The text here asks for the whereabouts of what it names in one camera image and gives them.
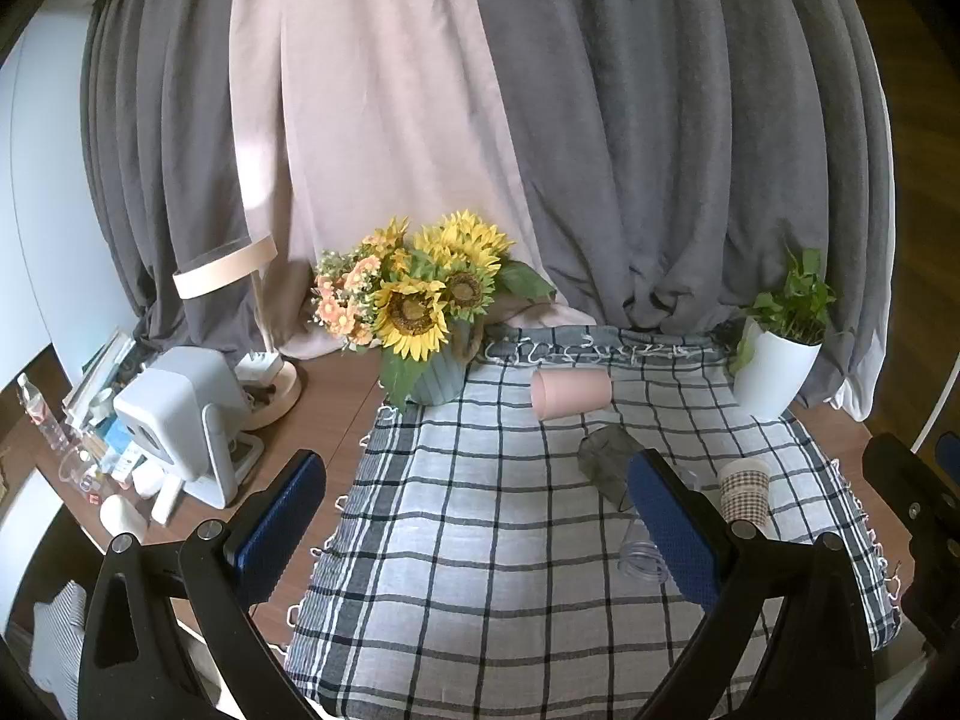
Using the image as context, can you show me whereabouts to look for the clear plastic cup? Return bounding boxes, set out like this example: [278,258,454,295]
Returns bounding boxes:
[616,516,670,583]

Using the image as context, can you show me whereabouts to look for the plaid tablecloth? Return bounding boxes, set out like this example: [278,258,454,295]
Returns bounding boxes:
[285,322,902,720]

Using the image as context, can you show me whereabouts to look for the white projector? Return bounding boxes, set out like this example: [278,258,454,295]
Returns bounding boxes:
[112,347,262,509]

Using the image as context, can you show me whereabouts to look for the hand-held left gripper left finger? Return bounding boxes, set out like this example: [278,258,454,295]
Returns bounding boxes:
[79,450,328,720]

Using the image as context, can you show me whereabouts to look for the grey curtain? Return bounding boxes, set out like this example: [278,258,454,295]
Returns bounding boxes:
[79,0,295,361]
[472,0,899,422]

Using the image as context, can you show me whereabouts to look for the white cylinder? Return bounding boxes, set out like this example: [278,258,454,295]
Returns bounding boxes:
[100,493,149,542]

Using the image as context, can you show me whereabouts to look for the potted plant white pot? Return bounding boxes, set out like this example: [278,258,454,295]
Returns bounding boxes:
[729,246,839,422]

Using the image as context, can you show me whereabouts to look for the teal ribbed vase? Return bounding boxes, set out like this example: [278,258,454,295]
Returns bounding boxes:
[407,319,485,407]

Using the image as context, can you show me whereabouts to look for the dark transparent cup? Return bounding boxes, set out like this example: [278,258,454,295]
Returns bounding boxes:
[577,424,655,512]

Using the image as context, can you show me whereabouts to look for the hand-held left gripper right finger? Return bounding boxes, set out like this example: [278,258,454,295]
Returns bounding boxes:
[628,449,876,720]

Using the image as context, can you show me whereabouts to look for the pink cup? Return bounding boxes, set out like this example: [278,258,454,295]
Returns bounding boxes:
[531,369,613,420]

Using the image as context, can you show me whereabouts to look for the clear water bottle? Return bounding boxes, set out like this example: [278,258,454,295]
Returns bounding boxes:
[16,373,73,452]

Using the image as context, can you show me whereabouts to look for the sunflower bouquet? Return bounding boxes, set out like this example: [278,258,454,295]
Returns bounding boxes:
[310,210,560,415]

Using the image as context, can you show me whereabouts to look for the pink curtain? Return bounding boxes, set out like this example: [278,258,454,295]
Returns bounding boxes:
[229,0,595,361]

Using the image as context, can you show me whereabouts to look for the white power adapter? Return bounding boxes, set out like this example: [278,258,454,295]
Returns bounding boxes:
[235,350,283,392]

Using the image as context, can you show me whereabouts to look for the white desk lamp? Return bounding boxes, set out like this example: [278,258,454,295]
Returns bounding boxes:
[172,235,305,433]

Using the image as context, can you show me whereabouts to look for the white remote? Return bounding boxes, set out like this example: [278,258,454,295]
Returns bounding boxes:
[150,475,182,527]

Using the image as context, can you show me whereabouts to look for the stack of books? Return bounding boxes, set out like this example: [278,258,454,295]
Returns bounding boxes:
[63,328,140,430]

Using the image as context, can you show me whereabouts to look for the checked paper cup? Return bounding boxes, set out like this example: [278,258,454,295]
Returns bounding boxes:
[718,459,772,530]

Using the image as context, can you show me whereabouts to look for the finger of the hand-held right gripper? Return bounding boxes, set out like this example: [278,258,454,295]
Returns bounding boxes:
[862,432,960,653]

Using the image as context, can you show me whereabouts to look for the striped cloth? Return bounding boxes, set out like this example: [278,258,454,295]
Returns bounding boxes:
[28,580,89,692]

